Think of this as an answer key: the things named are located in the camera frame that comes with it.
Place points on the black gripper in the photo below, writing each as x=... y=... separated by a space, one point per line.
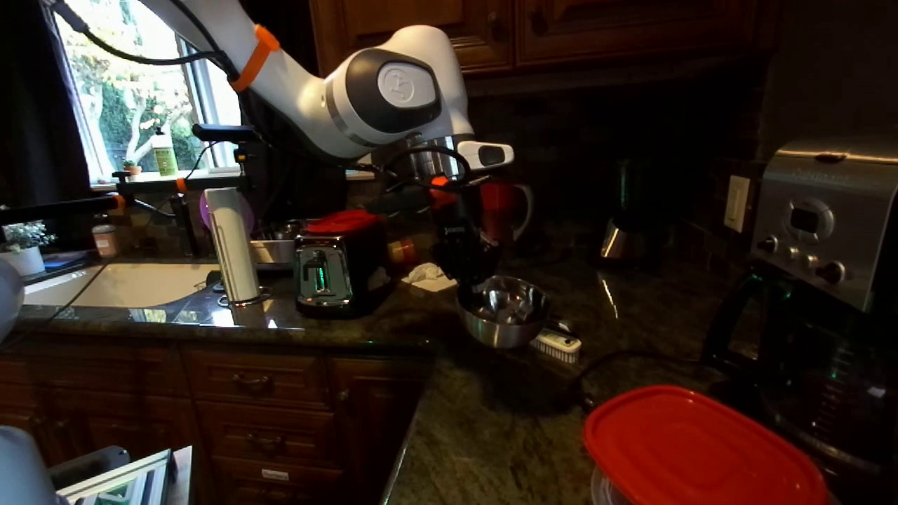
x=462 y=253

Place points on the silver metal bowl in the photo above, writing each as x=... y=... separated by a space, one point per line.
x=505 y=309

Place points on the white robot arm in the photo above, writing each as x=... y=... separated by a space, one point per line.
x=405 y=92

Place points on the red lidded black appliance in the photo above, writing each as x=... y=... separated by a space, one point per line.
x=340 y=266

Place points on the small white object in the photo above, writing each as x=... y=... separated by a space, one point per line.
x=559 y=347

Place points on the wooden upper cabinets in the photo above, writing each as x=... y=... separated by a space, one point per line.
x=510 y=36

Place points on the wooden cabinets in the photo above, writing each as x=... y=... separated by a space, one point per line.
x=510 y=36
x=270 y=427

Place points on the white cylinder container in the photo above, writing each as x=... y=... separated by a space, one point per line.
x=231 y=242

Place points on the wooden lower cabinets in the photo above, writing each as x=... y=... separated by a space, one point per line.
x=270 y=427

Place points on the red lidded plastic container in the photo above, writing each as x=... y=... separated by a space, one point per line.
x=669 y=444

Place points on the green dish soap bottle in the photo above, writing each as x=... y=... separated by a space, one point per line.
x=165 y=152

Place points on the silver black coffee maker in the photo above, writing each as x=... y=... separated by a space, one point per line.
x=813 y=323

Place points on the open dishwasher door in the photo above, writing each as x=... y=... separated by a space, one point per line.
x=117 y=478

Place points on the dark window curtain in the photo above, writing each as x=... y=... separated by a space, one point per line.
x=42 y=148

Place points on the white wall outlet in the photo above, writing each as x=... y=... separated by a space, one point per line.
x=737 y=203

